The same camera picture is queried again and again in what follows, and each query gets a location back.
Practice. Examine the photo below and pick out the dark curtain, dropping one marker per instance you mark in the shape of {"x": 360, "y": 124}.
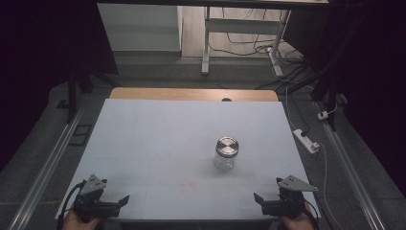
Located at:
{"x": 376, "y": 80}
{"x": 32, "y": 64}

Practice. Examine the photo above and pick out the white desk frame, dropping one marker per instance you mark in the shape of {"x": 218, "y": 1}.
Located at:
{"x": 242, "y": 26}

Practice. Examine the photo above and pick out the black rectangular frame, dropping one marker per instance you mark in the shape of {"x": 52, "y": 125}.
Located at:
{"x": 83, "y": 125}

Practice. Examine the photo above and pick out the metal floor rail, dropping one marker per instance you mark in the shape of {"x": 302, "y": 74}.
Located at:
{"x": 351, "y": 174}
{"x": 44, "y": 174}

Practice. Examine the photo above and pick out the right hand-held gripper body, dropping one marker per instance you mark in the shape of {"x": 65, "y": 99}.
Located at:
{"x": 289, "y": 201}

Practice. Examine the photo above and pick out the black plug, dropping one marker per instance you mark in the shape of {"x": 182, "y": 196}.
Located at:
{"x": 304, "y": 132}

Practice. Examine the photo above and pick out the white adapter plug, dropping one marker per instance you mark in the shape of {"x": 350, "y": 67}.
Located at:
{"x": 323, "y": 115}

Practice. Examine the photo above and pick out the white power strip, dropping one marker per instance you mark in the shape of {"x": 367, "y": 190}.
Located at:
{"x": 304, "y": 141}

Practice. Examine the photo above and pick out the clear glass jar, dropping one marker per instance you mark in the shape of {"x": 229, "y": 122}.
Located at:
{"x": 225, "y": 163}

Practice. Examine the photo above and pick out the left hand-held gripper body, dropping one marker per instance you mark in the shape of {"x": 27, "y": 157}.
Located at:
{"x": 91, "y": 199}

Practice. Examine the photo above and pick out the person's right hand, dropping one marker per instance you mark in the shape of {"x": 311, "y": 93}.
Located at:
{"x": 297, "y": 224}

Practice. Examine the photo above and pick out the white foam board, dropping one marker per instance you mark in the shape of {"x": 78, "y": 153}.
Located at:
{"x": 159, "y": 143}

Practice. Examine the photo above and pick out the black metal stand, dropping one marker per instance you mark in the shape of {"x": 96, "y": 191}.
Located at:
{"x": 72, "y": 96}
{"x": 332, "y": 96}

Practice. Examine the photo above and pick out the white cabinet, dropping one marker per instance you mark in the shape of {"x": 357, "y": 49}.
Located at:
{"x": 140, "y": 28}

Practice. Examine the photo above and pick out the person's left hand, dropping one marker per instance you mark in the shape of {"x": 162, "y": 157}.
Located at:
{"x": 75, "y": 224}

